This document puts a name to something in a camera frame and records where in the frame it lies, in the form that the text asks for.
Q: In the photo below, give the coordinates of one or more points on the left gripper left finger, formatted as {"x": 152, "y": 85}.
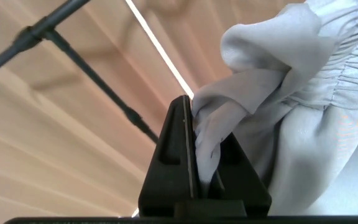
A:
{"x": 169, "y": 177}

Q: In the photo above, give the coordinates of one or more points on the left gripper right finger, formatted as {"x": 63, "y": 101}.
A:
{"x": 241, "y": 183}

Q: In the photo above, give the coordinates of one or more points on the pale grey shorts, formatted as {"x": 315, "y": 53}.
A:
{"x": 306, "y": 140}

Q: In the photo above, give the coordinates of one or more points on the black clothes rack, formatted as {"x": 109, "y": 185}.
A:
{"x": 30, "y": 37}

